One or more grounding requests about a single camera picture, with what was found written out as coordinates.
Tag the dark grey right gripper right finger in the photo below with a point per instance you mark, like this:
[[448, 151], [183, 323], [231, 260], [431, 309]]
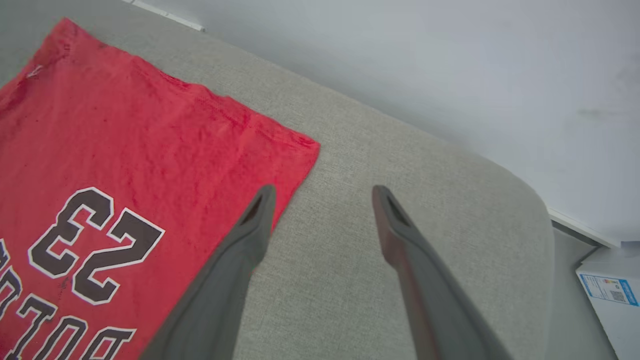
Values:
[[440, 310]]

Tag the red basketball jersey garment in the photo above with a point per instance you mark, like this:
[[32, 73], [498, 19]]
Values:
[[125, 150]]

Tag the grey fabric sofa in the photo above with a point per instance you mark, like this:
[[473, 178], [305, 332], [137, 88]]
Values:
[[375, 150]]

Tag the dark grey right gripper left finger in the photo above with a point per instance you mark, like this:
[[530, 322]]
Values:
[[220, 300]]

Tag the white box with blue label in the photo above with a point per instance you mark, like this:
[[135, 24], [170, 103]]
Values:
[[620, 325]]

